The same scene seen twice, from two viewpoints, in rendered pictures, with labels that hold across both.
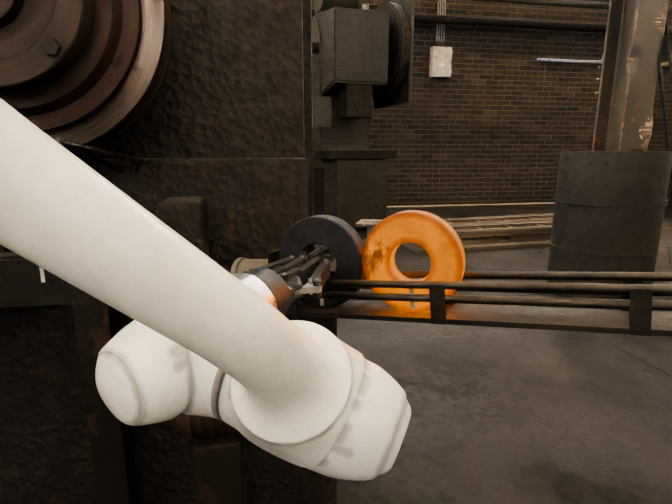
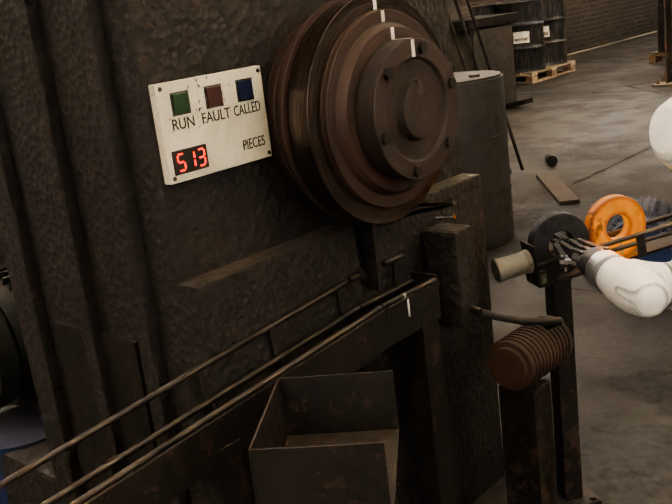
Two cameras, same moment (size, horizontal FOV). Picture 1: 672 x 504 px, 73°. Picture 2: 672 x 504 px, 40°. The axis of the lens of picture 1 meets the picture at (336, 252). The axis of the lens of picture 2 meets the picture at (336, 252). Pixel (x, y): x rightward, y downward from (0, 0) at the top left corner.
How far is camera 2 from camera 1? 1.92 m
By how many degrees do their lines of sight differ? 35
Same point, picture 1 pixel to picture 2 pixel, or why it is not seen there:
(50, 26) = (447, 128)
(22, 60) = (437, 154)
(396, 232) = (609, 210)
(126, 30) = not seen: hidden behind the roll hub
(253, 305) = not seen: outside the picture
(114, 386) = (656, 297)
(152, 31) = not seen: hidden behind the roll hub
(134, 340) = (652, 277)
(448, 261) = (639, 219)
